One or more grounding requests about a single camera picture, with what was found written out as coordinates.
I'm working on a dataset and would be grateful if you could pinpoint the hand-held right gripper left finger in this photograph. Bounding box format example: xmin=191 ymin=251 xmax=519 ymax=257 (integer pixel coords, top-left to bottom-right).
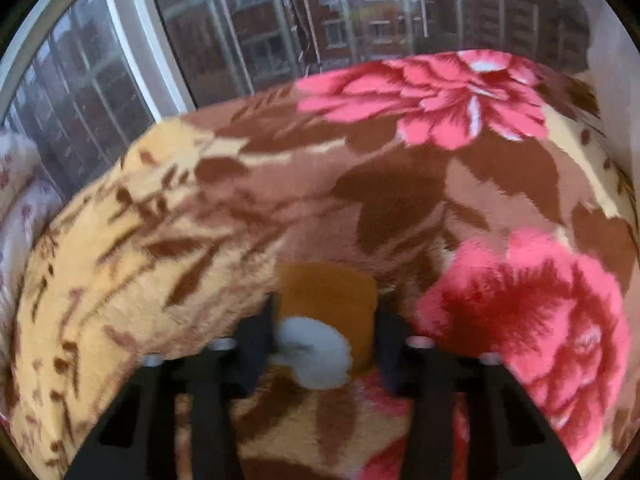
xmin=65 ymin=294 xmax=280 ymax=480

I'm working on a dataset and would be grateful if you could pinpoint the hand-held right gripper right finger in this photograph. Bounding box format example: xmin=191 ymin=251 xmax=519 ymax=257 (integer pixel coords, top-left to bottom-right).
xmin=375 ymin=309 xmax=582 ymax=480

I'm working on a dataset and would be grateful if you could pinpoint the brown white plush toy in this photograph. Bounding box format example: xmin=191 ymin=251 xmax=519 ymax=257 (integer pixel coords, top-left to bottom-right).
xmin=272 ymin=261 xmax=379 ymax=392

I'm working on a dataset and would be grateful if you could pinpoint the floral plush blanket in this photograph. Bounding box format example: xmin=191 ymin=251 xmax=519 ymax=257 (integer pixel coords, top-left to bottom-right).
xmin=0 ymin=49 xmax=640 ymax=480

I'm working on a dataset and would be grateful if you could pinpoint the folded white pink floral quilt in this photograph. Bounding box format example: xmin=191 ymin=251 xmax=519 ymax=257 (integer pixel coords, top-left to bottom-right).
xmin=0 ymin=124 xmax=64 ymax=311

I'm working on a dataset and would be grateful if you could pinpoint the white window frame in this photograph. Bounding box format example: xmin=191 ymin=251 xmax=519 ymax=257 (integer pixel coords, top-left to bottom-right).
xmin=0 ymin=0 xmax=202 ymax=122

